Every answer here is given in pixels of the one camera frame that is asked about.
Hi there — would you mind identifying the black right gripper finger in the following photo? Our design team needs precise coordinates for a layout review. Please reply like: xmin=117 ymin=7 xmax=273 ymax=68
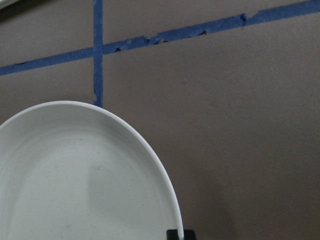
xmin=166 ymin=229 xmax=195 ymax=240

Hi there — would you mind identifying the white round plate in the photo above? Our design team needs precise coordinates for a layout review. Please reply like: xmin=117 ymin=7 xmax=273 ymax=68
xmin=0 ymin=101 xmax=184 ymax=240

